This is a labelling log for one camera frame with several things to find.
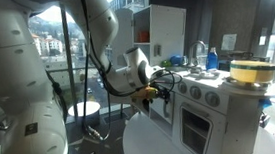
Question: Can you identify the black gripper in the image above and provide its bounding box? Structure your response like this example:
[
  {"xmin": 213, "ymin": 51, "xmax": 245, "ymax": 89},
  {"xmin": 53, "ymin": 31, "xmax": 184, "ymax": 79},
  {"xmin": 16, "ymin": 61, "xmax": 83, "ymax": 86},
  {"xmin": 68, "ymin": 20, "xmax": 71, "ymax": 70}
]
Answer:
[{"xmin": 154, "ymin": 86, "xmax": 175, "ymax": 105}]

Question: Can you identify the white oven door with window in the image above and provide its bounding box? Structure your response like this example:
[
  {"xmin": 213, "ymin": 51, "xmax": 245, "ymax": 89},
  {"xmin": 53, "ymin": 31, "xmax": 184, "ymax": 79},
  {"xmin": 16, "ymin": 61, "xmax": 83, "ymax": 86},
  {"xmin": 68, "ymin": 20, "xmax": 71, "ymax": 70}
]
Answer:
[{"xmin": 170, "ymin": 93, "xmax": 230, "ymax": 154}]

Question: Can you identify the white toy kitchen body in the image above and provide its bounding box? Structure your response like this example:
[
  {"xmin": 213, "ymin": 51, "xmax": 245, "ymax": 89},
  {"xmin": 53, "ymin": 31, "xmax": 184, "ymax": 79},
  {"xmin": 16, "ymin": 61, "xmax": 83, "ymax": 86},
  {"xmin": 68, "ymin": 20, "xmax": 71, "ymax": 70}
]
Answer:
[{"xmin": 120, "ymin": 1, "xmax": 274, "ymax": 154}]

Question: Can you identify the grey stove knob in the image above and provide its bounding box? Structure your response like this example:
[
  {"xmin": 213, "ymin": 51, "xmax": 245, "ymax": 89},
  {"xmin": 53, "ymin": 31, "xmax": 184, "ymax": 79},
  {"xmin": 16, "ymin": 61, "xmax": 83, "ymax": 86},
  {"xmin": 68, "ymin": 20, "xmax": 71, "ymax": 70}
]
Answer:
[
  {"xmin": 204, "ymin": 90, "xmax": 222, "ymax": 108},
  {"xmin": 189, "ymin": 85, "xmax": 204, "ymax": 101},
  {"xmin": 177, "ymin": 81, "xmax": 189, "ymax": 94}
]

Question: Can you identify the small green toy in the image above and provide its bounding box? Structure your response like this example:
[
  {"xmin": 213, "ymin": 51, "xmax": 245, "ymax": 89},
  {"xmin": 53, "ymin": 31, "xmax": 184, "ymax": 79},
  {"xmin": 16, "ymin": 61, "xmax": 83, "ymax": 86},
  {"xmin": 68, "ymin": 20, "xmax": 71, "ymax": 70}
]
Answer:
[{"xmin": 160, "ymin": 59, "xmax": 173, "ymax": 68}]

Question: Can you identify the blue toy cup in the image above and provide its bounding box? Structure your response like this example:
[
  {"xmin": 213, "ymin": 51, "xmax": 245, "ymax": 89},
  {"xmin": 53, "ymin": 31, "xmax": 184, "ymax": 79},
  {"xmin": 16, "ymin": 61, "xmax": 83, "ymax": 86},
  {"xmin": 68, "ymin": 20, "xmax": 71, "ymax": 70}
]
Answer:
[{"xmin": 169, "ymin": 54, "xmax": 185, "ymax": 67}]

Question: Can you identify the round white table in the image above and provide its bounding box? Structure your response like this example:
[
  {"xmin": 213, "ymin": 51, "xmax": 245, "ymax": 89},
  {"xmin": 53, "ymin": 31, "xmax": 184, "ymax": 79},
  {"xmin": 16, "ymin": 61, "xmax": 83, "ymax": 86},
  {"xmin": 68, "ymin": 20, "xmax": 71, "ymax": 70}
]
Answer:
[{"xmin": 121, "ymin": 110, "xmax": 275, "ymax": 154}]

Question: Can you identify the blue soap bottle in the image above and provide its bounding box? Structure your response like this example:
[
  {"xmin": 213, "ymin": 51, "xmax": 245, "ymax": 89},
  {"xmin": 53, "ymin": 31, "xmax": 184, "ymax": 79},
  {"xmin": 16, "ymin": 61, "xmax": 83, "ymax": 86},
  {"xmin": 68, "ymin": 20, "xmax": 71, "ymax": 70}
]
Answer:
[{"xmin": 205, "ymin": 46, "xmax": 220, "ymax": 72}]

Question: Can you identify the silver toy faucet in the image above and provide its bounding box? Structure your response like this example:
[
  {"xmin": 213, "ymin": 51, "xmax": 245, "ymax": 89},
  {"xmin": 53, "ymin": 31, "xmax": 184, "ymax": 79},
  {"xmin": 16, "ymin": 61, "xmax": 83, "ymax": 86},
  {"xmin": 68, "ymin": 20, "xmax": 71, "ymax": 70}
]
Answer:
[{"xmin": 187, "ymin": 39, "xmax": 208, "ymax": 69}]

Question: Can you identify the red cup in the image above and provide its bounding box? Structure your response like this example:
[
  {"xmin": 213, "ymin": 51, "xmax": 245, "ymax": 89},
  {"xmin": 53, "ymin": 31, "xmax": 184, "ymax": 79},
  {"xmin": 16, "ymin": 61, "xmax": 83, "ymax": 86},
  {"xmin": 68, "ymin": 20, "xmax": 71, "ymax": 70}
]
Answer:
[{"xmin": 138, "ymin": 30, "xmax": 152, "ymax": 44}]

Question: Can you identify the round white stool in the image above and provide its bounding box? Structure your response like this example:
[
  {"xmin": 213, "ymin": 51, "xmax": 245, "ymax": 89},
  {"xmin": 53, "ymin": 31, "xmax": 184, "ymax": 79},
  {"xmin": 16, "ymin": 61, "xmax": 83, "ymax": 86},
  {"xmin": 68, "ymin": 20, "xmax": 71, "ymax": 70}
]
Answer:
[{"xmin": 67, "ymin": 99, "xmax": 102, "ymax": 128}]

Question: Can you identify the yellow round container green rim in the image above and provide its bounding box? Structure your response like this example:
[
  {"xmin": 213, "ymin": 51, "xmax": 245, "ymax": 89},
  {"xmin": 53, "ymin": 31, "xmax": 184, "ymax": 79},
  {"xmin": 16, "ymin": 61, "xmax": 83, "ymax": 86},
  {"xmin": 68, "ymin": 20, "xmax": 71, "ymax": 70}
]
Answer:
[{"xmin": 227, "ymin": 58, "xmax": 275, "ymax": 87}]

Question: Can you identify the blue cloth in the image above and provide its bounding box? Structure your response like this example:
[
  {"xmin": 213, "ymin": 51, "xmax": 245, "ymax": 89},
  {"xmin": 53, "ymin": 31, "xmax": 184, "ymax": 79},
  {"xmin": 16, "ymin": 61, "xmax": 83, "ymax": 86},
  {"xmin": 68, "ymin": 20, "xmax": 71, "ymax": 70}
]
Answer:
[{"xmin": 258, "ymin": 97, "xmax": 274, "ymax": 112}]

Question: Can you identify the black clamp device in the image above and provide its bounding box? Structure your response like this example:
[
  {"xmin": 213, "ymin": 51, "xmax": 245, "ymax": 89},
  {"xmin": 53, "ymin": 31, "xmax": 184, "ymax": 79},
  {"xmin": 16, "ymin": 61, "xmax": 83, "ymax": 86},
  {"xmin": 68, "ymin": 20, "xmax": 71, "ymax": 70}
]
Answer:
[{"xmin": 259, "ymin": 112, "xmax": 272, "ymax": 130}]

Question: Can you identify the large wall paper sheet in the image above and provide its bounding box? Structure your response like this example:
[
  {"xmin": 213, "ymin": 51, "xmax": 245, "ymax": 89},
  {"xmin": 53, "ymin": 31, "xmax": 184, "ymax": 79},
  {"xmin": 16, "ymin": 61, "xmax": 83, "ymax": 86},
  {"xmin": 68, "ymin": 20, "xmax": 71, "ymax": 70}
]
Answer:
[{"xmin": 220, "ymin": 32, "xmax": 238, "ymax": 52}]

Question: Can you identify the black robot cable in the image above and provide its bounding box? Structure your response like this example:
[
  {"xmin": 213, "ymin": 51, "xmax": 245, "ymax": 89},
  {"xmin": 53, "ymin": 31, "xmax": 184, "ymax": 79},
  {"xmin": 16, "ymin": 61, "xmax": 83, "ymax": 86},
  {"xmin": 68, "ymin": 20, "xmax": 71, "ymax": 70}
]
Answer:
[{"xmin": 56, "ymin": 0, "xmax": 190, "ymax": 149}]

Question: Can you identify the small wall paper note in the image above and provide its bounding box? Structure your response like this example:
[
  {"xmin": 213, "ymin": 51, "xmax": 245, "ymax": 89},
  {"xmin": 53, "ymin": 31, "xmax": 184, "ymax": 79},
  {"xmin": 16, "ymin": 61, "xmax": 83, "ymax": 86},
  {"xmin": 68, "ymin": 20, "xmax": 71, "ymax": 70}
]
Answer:
[{"xmin": 259, "ymin": 35, "xmax": 269, "ymax": 47}]

